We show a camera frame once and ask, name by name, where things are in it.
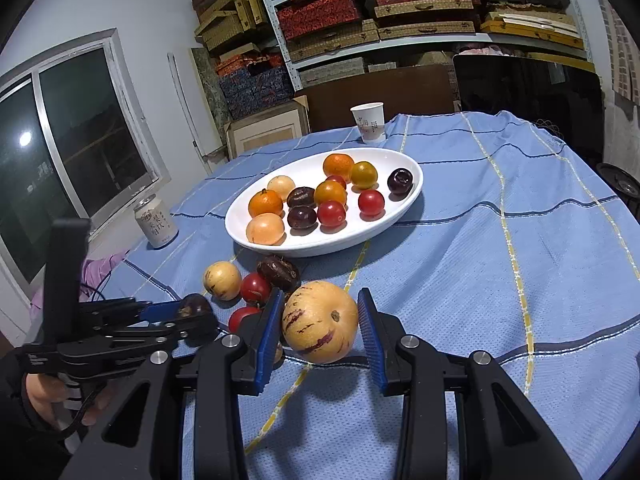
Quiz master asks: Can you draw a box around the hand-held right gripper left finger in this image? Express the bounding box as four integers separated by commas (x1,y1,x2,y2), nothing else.
60,287,286,480

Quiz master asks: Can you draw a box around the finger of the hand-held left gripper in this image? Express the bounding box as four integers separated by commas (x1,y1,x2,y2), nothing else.
100,316,219,348
80,297,183,325

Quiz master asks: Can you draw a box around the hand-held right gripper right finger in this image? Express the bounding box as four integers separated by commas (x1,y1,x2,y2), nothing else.
356,287,583,480

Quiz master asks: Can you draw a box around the dark purple passion fruit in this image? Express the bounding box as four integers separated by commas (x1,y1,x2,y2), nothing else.
179,293,213,318
287,205,319,231
256,255,301,292
286,186,317,208

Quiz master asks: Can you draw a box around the large yellow pepino melon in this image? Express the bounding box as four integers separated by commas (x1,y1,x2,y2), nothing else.
281,281,360,365

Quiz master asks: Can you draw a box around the white oval plate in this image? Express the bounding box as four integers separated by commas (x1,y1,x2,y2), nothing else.
224,148,424,258

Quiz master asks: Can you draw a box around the pale peach round fruit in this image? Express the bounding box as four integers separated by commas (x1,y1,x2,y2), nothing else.
266,175,297,200
246,213,287,246

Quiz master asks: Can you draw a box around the person's left hand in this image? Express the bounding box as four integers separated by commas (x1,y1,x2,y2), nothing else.
25,372,113,428

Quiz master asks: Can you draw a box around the pink cloth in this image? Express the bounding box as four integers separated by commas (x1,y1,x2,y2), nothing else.
30,252,126,311

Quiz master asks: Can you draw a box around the small yellow pepino melon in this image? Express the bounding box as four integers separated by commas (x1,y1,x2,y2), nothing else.
202,261,243,302

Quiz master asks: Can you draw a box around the white drink can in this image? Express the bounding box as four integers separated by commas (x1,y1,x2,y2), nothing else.
133,193,179,249

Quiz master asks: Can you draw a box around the white framed dark window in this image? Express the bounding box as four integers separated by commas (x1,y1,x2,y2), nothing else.
0,27,173,286

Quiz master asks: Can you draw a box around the blue striped tablecloth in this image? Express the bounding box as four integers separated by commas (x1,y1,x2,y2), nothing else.
95,110,640,480

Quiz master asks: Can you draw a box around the dark purple plum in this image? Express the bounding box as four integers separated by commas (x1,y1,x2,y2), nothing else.
387,168,415,196

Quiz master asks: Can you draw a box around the small yellow-orange citrus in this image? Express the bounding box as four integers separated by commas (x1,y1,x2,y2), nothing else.
349,160,378,190

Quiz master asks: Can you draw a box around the white narrow board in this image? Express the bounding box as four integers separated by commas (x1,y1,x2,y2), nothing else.
167,52,206,158

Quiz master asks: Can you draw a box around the cardboard framed panel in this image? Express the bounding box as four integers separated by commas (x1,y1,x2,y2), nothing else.
224,95,311,158

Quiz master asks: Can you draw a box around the marbled stone slab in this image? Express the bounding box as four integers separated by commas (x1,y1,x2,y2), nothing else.
190,47,236,151

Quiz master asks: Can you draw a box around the white paper cup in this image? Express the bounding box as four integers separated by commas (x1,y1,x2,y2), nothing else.
350,102,387,145

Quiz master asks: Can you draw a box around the stack of blue patterned boxes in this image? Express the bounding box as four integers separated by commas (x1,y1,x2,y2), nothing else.
215,50,296,116

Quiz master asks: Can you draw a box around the brown wooden board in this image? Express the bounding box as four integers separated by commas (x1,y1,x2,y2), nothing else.
295,65,456,133

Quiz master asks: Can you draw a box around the white metal shelf rack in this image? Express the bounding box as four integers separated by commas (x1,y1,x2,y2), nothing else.
250,0,598,91

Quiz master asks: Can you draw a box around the black flat screen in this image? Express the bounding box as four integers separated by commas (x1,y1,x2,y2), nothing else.
452,52,606,161

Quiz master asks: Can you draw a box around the black round object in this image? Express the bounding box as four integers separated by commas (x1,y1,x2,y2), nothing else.
595,162,640,201

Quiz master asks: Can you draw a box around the stack of red patterned boxes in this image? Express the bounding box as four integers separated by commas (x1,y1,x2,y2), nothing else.
276,0,372,42

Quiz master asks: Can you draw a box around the stack of woven storage boxes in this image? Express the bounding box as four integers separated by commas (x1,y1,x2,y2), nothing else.
194,0,586,63

